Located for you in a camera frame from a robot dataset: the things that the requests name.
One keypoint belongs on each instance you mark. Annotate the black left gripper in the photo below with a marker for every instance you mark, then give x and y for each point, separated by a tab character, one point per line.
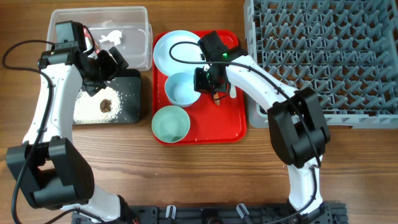
111	70

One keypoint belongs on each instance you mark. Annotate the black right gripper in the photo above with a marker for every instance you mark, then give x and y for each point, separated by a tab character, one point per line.
198	85

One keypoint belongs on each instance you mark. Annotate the white tissue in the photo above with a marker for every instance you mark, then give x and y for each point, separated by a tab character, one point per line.
114	37

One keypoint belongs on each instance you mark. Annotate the light blue bowl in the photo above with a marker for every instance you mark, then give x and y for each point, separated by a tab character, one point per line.
179	89

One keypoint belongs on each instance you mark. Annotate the brown food scrap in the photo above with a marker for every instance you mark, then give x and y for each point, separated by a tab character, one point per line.
105	106

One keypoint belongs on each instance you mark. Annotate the red snack wrapper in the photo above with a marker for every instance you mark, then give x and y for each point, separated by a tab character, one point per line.
90	43

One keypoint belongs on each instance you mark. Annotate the white rice pile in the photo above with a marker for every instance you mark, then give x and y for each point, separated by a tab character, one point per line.
87	108

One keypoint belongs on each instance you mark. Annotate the mint green bowl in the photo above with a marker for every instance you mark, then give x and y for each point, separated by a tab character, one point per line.
170	124

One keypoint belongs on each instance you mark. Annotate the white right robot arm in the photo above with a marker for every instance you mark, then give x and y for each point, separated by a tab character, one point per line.
298	128

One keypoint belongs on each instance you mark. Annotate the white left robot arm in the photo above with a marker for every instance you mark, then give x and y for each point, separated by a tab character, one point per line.
49	171

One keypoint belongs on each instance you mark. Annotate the grey dishwasher rack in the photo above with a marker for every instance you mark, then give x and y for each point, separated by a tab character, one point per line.
344	50

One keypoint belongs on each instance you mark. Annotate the black square bin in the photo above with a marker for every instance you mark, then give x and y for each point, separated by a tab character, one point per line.
129	89

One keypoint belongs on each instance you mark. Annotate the white plastic spoon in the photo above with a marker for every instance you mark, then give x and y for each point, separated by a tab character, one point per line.
232	92

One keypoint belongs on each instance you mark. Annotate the clear plastic bin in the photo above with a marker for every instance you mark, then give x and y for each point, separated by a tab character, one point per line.
136	44

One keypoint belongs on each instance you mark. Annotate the light blue plate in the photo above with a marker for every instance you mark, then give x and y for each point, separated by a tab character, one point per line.
187	50

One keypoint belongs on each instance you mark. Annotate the red plastic tray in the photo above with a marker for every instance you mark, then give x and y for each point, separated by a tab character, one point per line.
210	123

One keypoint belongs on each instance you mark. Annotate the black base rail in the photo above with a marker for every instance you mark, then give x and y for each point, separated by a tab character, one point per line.
330	213

